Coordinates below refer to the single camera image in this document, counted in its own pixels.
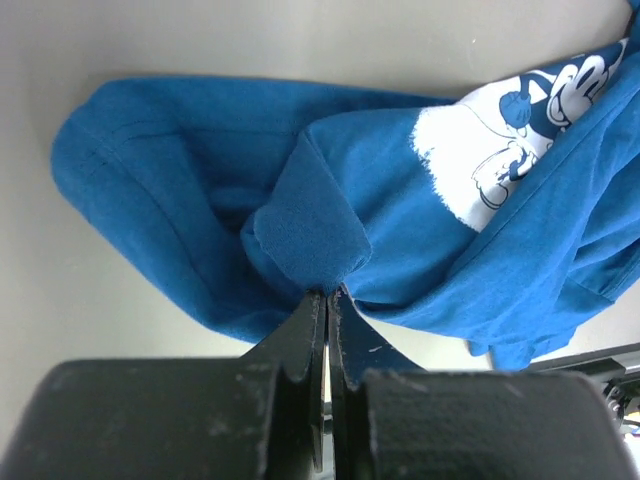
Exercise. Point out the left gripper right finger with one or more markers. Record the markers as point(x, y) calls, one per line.
point(395, 420)

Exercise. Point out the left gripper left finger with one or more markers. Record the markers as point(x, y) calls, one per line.
point(256, 416)

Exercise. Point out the blue t shirt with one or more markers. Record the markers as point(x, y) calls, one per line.
point(507, 218)

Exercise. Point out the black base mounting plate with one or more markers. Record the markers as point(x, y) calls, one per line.
point(601, 365)

